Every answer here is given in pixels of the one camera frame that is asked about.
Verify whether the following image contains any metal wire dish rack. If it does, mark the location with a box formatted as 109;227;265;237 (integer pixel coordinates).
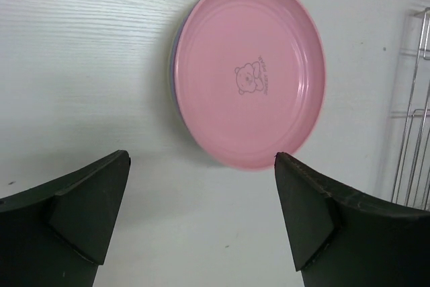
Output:
386;7;429;210

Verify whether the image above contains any purple plate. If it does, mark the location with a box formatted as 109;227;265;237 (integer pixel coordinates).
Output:
169;14;216;169

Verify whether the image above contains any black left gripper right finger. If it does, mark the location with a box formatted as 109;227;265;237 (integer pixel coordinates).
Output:
274;153;429;286

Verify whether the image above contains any pink plate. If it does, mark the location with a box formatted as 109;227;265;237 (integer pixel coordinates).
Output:
175;0;326;170

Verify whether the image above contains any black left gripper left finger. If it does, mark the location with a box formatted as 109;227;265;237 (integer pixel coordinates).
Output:
1;150;131;286

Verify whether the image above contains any cream bear plate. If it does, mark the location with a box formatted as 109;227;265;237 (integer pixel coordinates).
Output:
167;41;174;103

